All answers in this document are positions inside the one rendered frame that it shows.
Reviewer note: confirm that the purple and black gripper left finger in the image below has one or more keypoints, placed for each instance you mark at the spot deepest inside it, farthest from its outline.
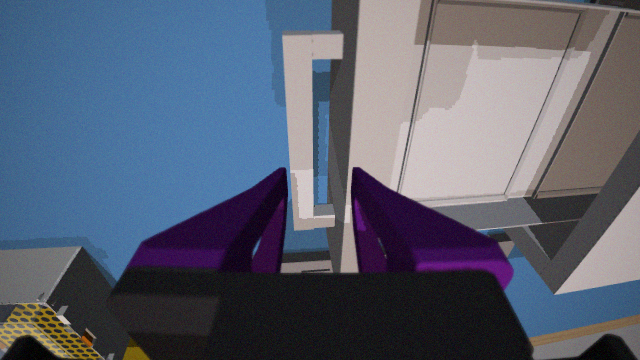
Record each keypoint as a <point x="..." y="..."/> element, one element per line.
<point x="225" y="235"/>

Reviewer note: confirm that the blue bench mat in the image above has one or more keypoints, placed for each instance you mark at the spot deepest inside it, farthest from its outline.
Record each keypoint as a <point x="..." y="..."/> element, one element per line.
<point x="122" y="118"/>

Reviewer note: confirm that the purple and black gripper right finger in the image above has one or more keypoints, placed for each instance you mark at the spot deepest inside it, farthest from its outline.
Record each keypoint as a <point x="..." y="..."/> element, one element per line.
<point x="415" y="237"/>

